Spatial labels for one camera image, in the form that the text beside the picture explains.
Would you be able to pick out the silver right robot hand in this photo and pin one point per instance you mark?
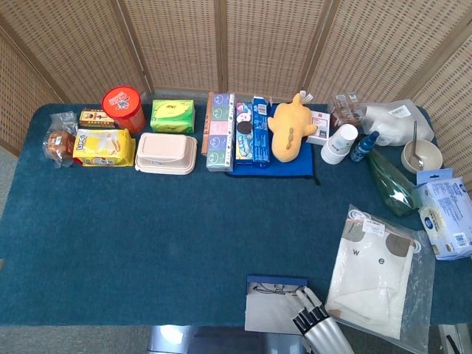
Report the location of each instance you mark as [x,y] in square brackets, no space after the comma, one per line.
[324,332]

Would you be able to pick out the grey blue pouch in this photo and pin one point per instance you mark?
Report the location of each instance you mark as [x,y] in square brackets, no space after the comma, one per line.
[269,313]

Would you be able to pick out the black eyeglasses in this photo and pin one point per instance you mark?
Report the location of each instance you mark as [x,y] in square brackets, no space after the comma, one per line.
[274,289]

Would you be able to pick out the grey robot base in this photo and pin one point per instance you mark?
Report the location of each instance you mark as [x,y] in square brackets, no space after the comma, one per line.
[221,341]

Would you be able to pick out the cream cloth in clear bag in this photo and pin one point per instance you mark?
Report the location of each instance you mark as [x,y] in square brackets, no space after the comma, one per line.
[372,280]

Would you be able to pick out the blue carpet table cover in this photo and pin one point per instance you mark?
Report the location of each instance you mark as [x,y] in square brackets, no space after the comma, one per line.
[110,239]

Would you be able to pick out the wrapped bread bun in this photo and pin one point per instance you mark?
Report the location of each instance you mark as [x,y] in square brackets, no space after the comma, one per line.
[59,142]

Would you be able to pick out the yellow biscuit package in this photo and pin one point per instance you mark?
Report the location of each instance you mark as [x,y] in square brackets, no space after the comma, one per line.
[103,147]

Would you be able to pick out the blue fabric pouch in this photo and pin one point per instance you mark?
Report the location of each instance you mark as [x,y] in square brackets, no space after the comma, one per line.
[295,167]

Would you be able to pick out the blue white wipes pack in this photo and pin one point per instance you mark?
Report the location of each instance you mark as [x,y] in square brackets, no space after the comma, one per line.
[450,217]

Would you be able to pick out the small brown yellow box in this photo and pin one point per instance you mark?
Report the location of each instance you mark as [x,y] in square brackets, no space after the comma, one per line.
[96,118]

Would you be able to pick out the white paper cup stack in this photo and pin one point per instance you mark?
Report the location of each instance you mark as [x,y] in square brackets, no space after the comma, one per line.
[339,145]

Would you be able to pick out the blue spray bottle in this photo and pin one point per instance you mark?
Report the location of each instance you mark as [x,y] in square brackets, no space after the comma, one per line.
[363,147]

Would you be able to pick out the beige lunch box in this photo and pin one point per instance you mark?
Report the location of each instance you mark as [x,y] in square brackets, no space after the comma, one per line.
[165,153]

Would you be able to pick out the orange canister red lid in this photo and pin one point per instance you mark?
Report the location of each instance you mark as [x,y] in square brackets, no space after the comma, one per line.
[123,105]

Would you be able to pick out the beige bowl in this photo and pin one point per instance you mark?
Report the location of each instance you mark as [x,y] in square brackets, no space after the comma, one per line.
[429,158]

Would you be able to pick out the small white box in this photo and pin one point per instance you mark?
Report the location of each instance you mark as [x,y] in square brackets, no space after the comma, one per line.
[320,127]

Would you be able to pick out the tall blue carton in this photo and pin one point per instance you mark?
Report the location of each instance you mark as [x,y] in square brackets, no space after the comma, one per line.
[261,136]

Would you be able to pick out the yellow plush toy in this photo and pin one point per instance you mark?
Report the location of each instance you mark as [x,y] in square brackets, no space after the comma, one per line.
[291,129]

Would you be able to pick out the metal spoon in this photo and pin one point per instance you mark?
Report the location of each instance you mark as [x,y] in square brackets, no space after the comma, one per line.
[414,144]

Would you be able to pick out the blue sandwich cookie box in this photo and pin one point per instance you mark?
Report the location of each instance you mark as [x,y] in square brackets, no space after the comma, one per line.
[244,132]

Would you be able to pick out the white plastic bag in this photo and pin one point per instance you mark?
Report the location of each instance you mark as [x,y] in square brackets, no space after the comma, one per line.
[394,121]

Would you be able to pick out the brown snacks clear package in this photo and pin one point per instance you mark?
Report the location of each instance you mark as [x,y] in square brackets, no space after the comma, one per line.
[343,108]

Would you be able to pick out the pastel tissue multipack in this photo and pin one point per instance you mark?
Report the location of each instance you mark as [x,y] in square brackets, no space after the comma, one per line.
[220,132]

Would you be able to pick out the green tissue pack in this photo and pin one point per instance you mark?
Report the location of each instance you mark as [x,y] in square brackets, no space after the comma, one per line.
[172,116]

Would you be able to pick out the rattan folding screen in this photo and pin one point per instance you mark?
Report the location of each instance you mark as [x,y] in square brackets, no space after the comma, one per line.
[177,44]

